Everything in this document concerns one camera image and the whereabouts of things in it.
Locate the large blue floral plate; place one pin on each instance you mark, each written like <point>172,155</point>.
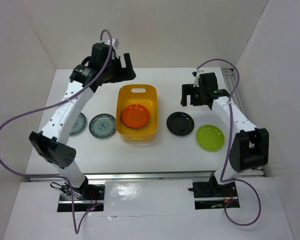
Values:
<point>79,125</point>

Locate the small blue floral plate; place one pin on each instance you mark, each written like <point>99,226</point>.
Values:
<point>102,126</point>

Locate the green plate near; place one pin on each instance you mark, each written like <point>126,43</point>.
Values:
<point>210,138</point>

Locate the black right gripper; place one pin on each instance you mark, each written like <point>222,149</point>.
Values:
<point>187,89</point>

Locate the yellow plastic bin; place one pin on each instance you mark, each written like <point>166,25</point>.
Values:
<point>143,94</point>

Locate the front aluminium rail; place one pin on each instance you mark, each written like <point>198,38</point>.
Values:
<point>153,175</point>

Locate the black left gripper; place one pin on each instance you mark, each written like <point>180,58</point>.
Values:
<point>124,73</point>

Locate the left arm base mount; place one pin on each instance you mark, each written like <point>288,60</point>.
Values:
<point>94,201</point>

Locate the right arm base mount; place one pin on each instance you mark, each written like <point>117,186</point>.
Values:
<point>207,196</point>

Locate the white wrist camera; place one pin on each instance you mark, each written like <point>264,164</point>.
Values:
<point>197,74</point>
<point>115,45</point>

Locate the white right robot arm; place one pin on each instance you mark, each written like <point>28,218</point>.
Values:
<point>248,145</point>

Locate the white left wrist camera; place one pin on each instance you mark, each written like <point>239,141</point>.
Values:
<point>115,45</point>

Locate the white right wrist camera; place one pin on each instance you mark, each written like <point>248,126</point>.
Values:
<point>197,74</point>

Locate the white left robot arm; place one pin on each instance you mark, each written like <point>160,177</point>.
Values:
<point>51,142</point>

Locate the black plate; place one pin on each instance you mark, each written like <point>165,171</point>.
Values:
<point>180,124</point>

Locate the orange plate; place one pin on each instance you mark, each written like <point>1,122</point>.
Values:
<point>135,116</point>

